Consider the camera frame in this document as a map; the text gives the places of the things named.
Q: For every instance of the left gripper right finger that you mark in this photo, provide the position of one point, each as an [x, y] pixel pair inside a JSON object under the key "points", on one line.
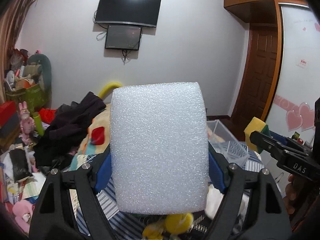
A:
{"points": [[216, 174]]}

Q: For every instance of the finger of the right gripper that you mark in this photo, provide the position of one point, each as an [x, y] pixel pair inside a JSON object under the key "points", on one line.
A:
{"points": [[291, 143], [273, 147]]}

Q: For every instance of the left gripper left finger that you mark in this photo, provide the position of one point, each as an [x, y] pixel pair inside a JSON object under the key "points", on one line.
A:
{"points": [[104, 174]]}

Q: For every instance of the white foam block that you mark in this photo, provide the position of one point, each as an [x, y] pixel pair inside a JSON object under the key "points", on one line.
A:
{"points": [[159, 148]]}

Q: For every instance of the yellow plush ball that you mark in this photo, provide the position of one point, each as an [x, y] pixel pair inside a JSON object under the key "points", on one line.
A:
{"points": [[178, 223]]}

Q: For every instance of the floral fabric scrunchie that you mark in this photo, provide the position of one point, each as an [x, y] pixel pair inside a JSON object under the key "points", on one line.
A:
{"points": [[154, 230]]}

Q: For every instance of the right hand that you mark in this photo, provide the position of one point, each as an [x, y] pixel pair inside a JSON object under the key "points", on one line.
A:
{"points": [[291, 191]]}

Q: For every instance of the clear plastic storage bin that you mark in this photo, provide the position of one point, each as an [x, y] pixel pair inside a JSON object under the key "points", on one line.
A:
{"points": [[225, 143]]}

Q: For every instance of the beige patterned blanket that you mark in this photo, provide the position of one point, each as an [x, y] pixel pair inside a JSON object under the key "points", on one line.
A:
{"points": [[96, 140]]}

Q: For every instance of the white sliding wardrobe door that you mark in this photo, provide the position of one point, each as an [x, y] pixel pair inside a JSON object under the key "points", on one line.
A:
{"points": [[293, 108]]}

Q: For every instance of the black clothing pile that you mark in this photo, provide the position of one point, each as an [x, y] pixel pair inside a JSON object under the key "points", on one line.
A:
{"points": [[56, 148]]}

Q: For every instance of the blue white patterned cloth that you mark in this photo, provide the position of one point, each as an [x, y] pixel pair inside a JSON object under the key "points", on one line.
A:
{"points": [[130, 226]]}

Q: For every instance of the brown wooden door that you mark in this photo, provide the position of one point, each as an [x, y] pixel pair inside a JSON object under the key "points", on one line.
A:
{"points": [[254, 96]]}

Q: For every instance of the yellow foam arch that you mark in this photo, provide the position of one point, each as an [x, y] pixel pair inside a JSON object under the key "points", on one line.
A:
{"points": [[108, 88]]}

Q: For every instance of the pink slipper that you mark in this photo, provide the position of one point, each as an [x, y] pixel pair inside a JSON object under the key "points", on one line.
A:
{"points": [[23, 212]]}

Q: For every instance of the pink rabbit doll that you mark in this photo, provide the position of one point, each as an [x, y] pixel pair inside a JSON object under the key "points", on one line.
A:
{"points": [[27, 124]]}

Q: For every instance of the green cardboard box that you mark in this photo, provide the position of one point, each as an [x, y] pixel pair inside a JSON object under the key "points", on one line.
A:
{"points": [[35, 97]]}

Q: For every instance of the dark green cushion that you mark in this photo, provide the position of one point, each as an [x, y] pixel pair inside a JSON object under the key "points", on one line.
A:
{"points": [[39, 68]]}

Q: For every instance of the red box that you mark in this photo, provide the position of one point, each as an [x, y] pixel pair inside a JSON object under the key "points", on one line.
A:
{"points": [[7, 109]]}

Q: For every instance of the striped brown curtain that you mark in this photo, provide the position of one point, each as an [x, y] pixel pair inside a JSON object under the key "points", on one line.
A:
{"points": [[12, 20]]}

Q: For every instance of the small black wall monitor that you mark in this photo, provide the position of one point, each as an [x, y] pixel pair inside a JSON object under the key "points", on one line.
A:
{"points": [[123, 37]]}

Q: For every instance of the large black wall television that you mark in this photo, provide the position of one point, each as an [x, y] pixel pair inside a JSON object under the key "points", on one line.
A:
{"points": [[134, 12]]}

